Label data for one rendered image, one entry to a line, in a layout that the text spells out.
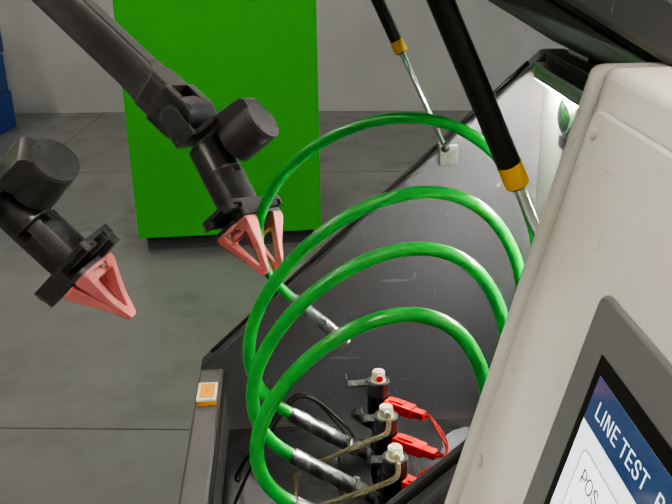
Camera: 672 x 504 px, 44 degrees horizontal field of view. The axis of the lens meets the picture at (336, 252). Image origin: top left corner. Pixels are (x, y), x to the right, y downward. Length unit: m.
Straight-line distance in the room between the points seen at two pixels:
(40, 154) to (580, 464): 0.67
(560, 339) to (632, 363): 0.10
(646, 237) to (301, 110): 3.82
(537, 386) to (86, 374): 2.93
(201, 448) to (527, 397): 0.72
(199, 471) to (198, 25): 3.20
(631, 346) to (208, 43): 3.81
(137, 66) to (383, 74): 6.27
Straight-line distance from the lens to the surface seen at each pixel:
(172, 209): 4.39
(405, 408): 1.06
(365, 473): 1.11
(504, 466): 0.61
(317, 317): 1.14
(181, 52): 4.20
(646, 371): 0.45
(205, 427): 1.27
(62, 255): 1.00
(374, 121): 1.02
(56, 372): 3.46
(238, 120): 1.13
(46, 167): 0.96
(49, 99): 7.98
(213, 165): 1.15
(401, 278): 1.35
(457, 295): 1.38
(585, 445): 0.49
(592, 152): 0.56
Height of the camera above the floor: 1.65
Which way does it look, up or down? 22 degrees down
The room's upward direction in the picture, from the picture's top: 1 degrees counter-clockwise
